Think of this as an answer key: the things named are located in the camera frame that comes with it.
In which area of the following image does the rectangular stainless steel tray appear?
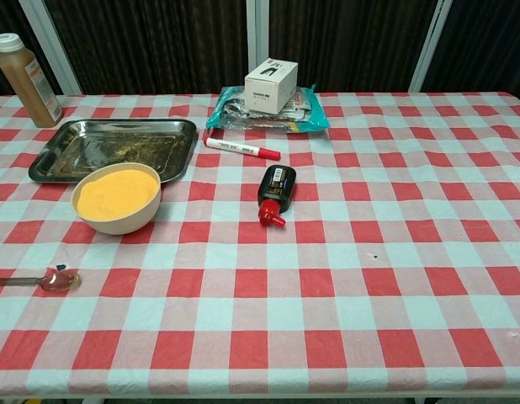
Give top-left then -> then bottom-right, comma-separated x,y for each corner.
28,119 -> 199,185

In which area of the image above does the teal snack packet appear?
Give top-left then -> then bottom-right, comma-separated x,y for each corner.
205,83 -> 331,136

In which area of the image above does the beige bowl with orange powder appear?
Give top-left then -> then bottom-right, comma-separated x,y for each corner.
71,162 -> 162,236

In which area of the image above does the white cardboard box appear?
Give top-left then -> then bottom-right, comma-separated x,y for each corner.
244,59 -> 299,115

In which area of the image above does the white partition frame post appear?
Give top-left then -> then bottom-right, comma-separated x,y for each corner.
245,0 -> 272,92
15,0 -> 82,96
408,0 -> 454,93

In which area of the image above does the red white checkered tablecloth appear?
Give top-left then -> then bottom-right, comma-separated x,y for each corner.
0,91 -> 520,399

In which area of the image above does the black ink bottle red cap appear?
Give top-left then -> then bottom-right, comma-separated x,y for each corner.
257,164 -> 297,228

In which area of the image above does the silver metal spoon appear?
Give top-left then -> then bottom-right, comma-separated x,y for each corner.
0,270 -> 82,293

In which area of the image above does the brown juice bottle white cap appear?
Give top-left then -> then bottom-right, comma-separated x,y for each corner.
0,33 -> 65,129

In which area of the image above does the white marker red cap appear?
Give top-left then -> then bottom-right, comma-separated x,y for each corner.
204,136 -> 282,162

